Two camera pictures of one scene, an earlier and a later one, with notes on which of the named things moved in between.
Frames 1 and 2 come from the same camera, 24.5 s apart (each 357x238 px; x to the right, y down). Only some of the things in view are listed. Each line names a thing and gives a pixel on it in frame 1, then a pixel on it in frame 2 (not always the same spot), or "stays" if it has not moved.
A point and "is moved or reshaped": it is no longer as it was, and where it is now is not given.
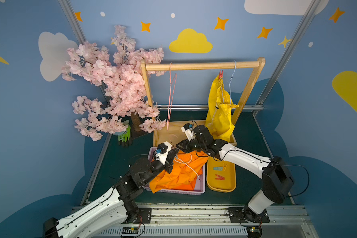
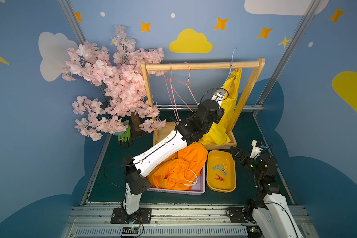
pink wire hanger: x=174 y=78 is moved or reshaped
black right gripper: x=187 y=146 to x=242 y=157
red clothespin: x=219 y=177 stays
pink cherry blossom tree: x=122 y=71 stays
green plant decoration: x=125 y=139 stays
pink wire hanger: x=171 y=135 is moved or reshaped
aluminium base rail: x=283 y=221 stays
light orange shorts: x=187 y=167 stays
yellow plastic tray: x=220 y=175 stays
